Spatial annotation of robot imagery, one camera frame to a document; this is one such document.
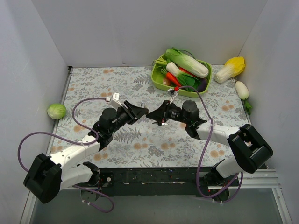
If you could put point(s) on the toy yellow-leaf cabbage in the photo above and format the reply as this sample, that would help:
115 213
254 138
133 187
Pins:
233 67

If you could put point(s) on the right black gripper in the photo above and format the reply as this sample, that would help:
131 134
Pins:
165 114

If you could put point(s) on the toy green leafy vegetable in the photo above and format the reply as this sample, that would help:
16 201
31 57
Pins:
186 79

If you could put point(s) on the toy red pepper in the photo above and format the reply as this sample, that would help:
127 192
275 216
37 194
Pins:
183 70

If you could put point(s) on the toy round green cabbage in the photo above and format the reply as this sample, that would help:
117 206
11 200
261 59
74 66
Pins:
56 111

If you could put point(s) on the toy purple eggplant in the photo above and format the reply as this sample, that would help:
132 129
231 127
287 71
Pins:
203 82

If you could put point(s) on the toy white radish on table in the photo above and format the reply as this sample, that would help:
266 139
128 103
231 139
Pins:
243 94

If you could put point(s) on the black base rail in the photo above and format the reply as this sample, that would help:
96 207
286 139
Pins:
146 181

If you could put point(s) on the black-headed key bunch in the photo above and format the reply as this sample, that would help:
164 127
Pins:
159 123

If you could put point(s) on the toy orange carrot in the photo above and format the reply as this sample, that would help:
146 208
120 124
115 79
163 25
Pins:
173 79

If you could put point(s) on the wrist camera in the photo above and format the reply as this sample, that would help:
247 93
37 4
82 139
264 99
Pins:
114 100
173 93

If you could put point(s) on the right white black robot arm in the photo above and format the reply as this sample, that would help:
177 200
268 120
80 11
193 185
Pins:
250 150

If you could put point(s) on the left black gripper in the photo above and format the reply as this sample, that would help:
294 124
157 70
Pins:
129 111

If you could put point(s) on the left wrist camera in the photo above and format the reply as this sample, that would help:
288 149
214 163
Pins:
114 100

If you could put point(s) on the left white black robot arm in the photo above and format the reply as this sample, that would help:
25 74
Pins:
49 174

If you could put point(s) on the green plastic tray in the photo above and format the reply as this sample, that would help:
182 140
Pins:
157 79

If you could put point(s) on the large toy napa cabbage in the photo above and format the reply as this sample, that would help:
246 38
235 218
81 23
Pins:
187 62

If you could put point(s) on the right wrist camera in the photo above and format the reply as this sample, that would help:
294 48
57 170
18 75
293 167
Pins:
173 93

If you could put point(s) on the floral table mat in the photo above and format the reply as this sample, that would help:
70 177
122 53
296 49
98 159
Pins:
144 144

